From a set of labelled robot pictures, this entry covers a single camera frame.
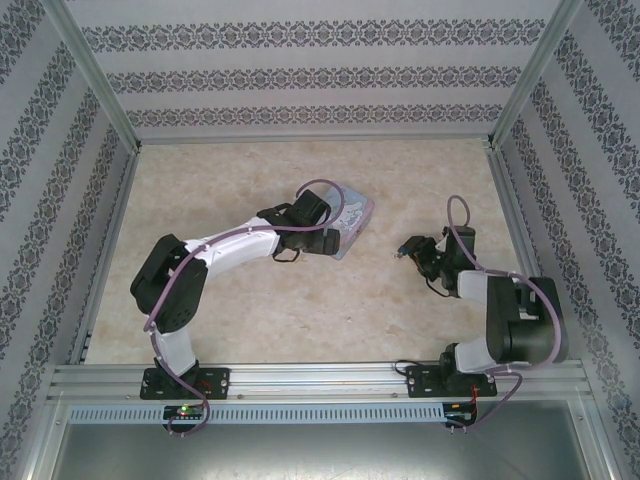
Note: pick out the small dark padlock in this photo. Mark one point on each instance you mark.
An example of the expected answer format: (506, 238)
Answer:
(406, 247)

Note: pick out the blue cartoon tin box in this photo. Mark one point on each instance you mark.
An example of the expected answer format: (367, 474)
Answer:
(355, 215)

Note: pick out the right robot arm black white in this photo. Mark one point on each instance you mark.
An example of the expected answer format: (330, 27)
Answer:
(525, 340)

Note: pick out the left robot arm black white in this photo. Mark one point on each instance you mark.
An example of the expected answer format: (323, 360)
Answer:
(235, 245)

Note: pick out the small circuit board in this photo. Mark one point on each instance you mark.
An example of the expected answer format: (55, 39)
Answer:
(457, 415)
(185, 411)

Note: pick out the grey sheet metal panel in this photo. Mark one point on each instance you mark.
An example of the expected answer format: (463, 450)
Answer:
(320, 455)

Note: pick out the aluminium side rail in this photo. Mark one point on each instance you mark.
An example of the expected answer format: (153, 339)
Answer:
(509, 200)
(114, 225)

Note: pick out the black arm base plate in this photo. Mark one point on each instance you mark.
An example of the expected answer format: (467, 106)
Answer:
(420, 382)
(220, 382)

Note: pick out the aluminium mounting rail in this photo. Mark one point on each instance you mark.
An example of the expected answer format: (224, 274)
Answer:
(320, 380)

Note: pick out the aluminium corner post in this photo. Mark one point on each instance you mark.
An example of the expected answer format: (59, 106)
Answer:
(97, 75)
(532, 75)

